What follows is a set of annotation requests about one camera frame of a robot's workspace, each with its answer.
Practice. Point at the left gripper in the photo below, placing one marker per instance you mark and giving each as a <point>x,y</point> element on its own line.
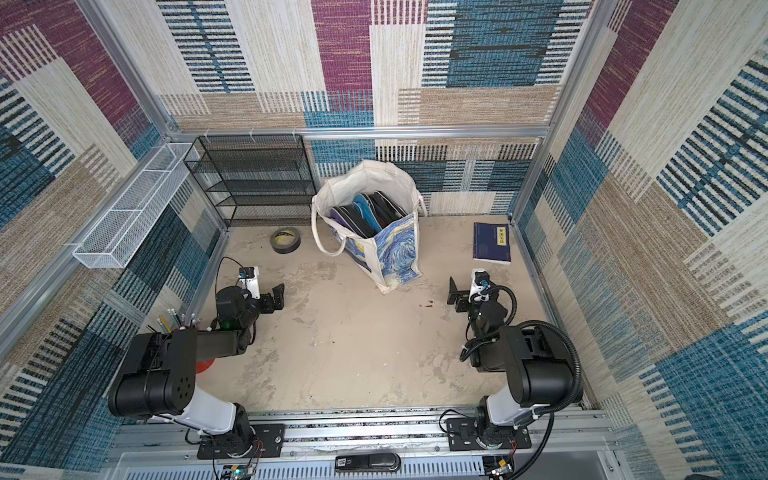
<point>278,293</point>

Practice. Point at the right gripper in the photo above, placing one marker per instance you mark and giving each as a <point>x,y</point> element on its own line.
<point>463,294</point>

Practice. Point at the canvas tote bag starry print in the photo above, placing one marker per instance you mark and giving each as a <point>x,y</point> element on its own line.
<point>390,257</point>

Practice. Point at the blue ping pong paddle case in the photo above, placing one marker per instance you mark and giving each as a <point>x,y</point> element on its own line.
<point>363,205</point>

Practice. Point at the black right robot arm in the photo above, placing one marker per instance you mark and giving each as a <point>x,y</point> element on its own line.
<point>540,363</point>

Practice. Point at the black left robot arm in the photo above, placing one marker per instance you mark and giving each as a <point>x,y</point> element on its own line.
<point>157,379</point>

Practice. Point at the roll of dark tape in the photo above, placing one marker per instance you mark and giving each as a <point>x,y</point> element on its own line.
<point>285,240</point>

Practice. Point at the dark blue notebook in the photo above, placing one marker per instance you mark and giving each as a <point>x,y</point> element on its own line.
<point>491,243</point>

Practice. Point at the red pencil cup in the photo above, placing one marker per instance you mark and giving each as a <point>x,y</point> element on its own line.
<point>202,366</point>

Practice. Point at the purple paddle case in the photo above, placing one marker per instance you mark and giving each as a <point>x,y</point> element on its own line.
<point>349,218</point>

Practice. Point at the black red paddle case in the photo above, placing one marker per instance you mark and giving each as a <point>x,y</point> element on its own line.
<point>384,209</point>

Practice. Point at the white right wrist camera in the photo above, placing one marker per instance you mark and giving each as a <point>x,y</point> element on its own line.
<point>480,286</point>

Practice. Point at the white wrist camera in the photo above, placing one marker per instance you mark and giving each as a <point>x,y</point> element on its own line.
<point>480,286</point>
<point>248,280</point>

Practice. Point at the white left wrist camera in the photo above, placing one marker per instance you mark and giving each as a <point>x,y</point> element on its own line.
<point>248,280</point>

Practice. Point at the black wire shelf rack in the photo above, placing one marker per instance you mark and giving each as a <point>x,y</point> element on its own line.
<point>254,180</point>

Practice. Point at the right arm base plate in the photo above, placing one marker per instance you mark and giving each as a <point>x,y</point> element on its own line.
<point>462,437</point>

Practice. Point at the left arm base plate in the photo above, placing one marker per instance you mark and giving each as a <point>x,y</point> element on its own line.
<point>261,440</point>

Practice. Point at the white mesh wall basket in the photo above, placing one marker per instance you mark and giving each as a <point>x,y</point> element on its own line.
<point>114,240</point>

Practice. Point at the black device on rail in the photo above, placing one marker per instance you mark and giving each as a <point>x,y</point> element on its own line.
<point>385,462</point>

